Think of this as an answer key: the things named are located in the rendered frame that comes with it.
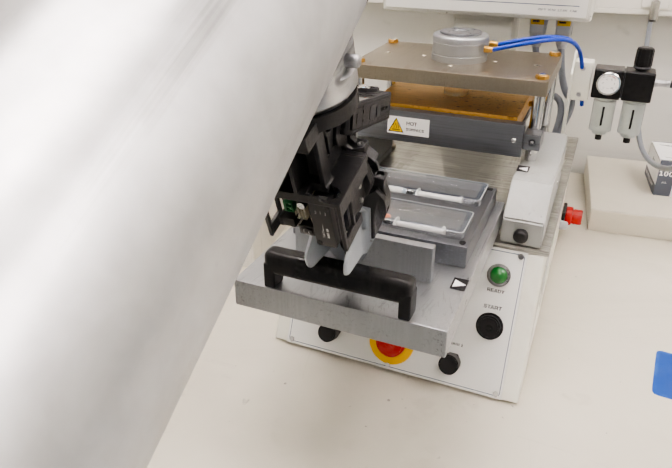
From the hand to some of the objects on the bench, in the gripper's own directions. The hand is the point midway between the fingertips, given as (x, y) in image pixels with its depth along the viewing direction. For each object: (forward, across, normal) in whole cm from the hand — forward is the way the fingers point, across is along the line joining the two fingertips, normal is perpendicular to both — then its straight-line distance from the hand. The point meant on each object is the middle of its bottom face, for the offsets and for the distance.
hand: (351, 250), depth 62 cm
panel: (+27, 0, +3) cm, 28 cm away
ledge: (+53, +62, +72) cm, 109 cm away
